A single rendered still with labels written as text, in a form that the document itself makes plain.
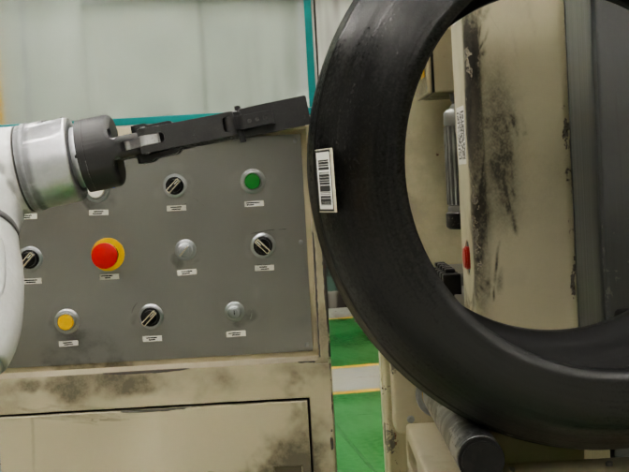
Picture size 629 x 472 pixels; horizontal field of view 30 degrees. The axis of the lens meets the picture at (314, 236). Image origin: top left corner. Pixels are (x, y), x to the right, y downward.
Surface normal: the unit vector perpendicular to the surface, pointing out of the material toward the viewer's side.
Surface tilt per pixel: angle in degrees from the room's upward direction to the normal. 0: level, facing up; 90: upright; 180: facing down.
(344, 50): 71
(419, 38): 84
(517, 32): 90
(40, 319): 90
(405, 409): 90
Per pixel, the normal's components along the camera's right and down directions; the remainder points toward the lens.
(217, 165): 0.01, 0.05
